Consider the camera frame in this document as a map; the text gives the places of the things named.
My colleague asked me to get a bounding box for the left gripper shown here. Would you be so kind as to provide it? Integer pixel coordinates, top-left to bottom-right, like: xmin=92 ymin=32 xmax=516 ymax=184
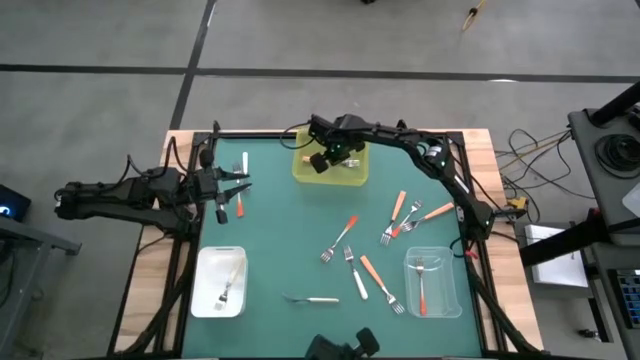
xmin=192 ymin=148 xmax=253 ymax=225

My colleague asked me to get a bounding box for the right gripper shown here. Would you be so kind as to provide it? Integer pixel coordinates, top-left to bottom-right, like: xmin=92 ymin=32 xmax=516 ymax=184
xmin=307 ymin=113 xmax=366 ymax=175

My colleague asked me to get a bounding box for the clear plastic bin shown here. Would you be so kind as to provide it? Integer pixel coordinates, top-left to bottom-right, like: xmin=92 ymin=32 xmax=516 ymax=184
xmin=403 ymin=245 xmax=463 ymax=319

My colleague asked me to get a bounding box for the yellow translucent plastic bin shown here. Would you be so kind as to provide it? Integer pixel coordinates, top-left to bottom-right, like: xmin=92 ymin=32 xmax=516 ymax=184
xmin=291 ymin=128 xmax=371 ymax=188

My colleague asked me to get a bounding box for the teal table mat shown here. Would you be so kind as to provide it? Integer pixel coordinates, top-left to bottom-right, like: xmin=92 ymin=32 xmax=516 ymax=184
xmin=180 ymin=137 xmax=484 ymax=359

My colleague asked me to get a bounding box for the white plastic bin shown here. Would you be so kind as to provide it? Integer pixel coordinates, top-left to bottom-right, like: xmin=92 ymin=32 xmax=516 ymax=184
xmin=189 ymin=246 xmax=248 ymax=320

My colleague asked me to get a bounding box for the black device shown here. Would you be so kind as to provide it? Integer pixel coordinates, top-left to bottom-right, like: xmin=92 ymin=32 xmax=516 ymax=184
xmin=303 ymin=326 xmax=382 ymax=360

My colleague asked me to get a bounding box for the grey side desk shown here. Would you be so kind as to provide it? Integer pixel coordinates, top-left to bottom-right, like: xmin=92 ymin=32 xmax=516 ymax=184
xmin=0 ymin=214 xmax=82 ymax=351

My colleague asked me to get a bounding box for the black monitor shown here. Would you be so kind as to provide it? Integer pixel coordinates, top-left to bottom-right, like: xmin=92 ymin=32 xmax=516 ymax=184
xmin=0 ymin=183 xmax=32 ymax=224

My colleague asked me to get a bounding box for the grey equipment cart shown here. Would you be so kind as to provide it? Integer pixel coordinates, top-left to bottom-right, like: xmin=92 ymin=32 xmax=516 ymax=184
xmin=567 ymin=107 xmax=640 ymax=246

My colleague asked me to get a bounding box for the black diagonal beam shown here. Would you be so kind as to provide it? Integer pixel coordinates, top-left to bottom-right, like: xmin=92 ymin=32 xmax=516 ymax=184
xmin=518 ymin=208 xmax=609 ymax=269

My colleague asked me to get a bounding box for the white box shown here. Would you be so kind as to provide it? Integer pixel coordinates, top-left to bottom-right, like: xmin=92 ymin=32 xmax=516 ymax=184
xmin=523 ymin=223 xmax=590 ymax=289

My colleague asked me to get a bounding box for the black pole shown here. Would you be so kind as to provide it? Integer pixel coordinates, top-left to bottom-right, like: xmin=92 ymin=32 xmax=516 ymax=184
xmin=589 ymin=79 xmax=640 ymax=127

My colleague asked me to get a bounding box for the white sheet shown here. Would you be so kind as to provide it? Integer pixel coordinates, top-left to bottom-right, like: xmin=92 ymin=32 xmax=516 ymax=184
xmin=621 ymin=181 xmax=640 ymax=219

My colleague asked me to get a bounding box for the black keypad with coloured keys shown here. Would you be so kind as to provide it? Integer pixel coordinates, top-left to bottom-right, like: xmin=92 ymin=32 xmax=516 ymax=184
xmin=606 ymin=267 xmax=640 ymax=326

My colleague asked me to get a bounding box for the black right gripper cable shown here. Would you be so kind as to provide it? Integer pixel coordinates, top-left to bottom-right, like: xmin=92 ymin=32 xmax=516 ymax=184
xmin=279 ymin=122 xmax=314 ymax=150

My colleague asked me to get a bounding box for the yellow hanging cable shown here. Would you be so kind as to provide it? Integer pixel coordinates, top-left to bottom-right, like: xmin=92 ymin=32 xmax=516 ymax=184
xmin=461 ymin=0 xmax=489 ymax=32

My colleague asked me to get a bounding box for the black floor cable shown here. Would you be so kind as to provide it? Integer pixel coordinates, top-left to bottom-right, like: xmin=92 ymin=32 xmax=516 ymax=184
xmin=494 ymin=128 xmax=596 ymax=201

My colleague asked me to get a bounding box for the black cable coil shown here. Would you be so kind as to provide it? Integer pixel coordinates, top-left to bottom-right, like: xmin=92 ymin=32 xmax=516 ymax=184
xmin=593 ymin=133 xmax=640 ymax=180

